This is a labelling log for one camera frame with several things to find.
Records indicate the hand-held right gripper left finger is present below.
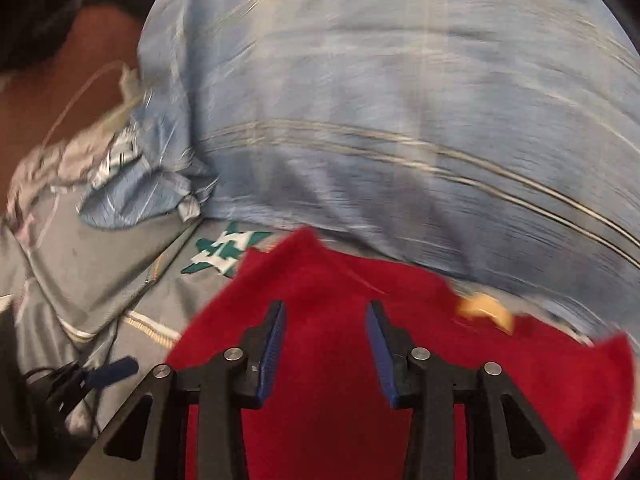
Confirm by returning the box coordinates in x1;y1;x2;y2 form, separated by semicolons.
70;300;287;480

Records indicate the dark cloth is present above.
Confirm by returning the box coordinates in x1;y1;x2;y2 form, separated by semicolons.
0;0;173;73

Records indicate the red fleece cloth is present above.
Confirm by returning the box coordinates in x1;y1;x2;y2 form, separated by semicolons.
165;226;636;480

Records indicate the white cable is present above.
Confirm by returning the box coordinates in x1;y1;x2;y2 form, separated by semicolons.
41;60;138;152

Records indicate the blue plaid quilt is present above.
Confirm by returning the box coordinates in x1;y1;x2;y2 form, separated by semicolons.
80;0;640;347

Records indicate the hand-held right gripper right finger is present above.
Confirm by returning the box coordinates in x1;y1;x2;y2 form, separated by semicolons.
365;300;579;480

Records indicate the grey star print bedsheet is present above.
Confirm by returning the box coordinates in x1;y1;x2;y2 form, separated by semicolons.
0;180;282;461

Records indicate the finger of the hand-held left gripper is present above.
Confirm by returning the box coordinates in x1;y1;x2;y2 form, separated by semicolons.
46;356;140;412

